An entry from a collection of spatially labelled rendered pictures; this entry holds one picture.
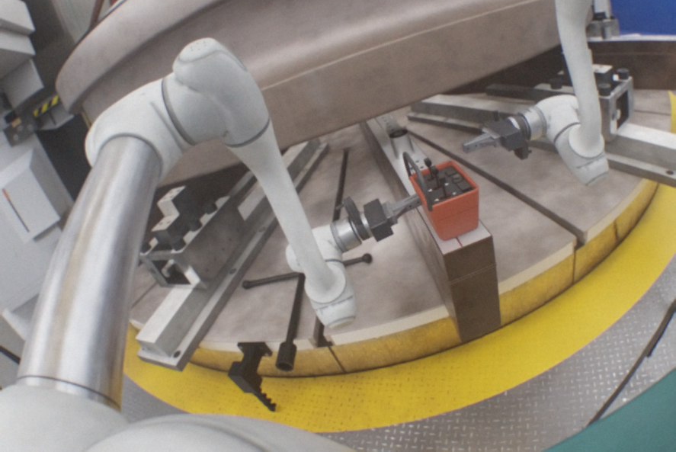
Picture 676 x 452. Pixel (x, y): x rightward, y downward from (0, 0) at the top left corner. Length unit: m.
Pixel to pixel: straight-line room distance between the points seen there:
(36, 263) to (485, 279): 4.94
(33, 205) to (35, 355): 4.14
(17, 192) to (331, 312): 4.01
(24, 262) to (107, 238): 4.87
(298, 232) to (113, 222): 0.45
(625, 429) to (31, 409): 0.47
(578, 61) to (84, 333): 0.94
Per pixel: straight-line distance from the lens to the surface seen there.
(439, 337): 1.48
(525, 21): 1.81
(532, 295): 1.57
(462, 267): 0.96
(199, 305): 1.75
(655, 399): 0.41
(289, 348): 1.34
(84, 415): 0.29
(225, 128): 0.61
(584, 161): 1.01
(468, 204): 0.90
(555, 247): 1.46
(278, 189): 0.74
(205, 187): 2.89
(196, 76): 0.56
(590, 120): 0.94
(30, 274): 5.32
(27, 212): 4.51
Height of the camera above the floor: 1.28
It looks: 27 degrees down
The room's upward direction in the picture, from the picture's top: 22 degrees counter-clockwise
